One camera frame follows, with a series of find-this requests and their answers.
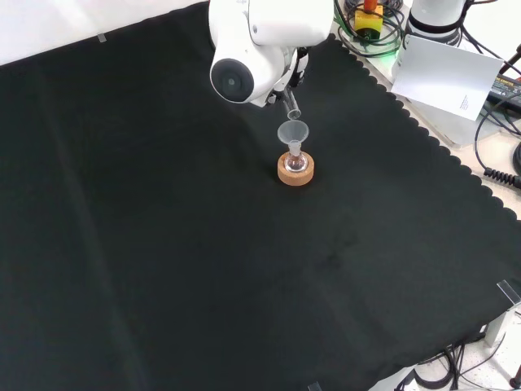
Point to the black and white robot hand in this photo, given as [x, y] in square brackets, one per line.
[300, 69]

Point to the clear glass graduated cylinder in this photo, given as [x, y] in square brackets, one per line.
[293, 109]

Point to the clear glass round-bottom flask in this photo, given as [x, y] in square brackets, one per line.
[296, 163]

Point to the clear plastic funnel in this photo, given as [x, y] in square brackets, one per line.
[293, 132]

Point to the yellow stop button box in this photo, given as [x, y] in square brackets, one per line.
[368, 22]

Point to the pale board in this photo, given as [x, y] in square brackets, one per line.
[443, 77]

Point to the white box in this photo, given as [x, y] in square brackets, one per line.
[460, 130]

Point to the black bench cloth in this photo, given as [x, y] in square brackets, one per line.
[203, 244]

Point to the clear tape strip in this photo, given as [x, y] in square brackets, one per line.
[102, 38]
[509, 291]

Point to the black power adapter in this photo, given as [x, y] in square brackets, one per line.
[506, 89]

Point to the grey metal bracket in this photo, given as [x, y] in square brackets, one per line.
[502, 323]

